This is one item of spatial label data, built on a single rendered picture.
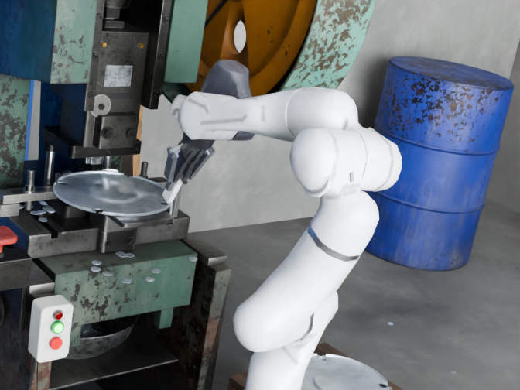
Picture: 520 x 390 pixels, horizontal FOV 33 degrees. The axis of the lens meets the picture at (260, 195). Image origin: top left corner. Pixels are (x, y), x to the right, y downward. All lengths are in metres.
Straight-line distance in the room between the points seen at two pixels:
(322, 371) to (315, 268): 0.81
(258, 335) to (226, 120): 0.44
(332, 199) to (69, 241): 0.81
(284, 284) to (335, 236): 0.14
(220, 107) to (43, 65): 0.46
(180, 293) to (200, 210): 1.81
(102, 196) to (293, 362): 0.67
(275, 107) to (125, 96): 0.57
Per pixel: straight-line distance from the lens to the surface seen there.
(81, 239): 2.18
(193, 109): 1.85
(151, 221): 2.07
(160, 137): 3.82
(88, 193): 2.18
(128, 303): 2.22
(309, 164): 1.54
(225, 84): 1.93
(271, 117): 1.71
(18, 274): 2.01
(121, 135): 2.17
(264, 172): 4.23
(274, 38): 2.25
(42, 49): 2.06
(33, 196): 2.23
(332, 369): 2.41
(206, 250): 2.30
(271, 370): 1.75
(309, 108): 1.64
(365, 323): 3.56
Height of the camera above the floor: 1.55
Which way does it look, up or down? 19 degrees down
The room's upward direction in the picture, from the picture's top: 10 degrees clockwise
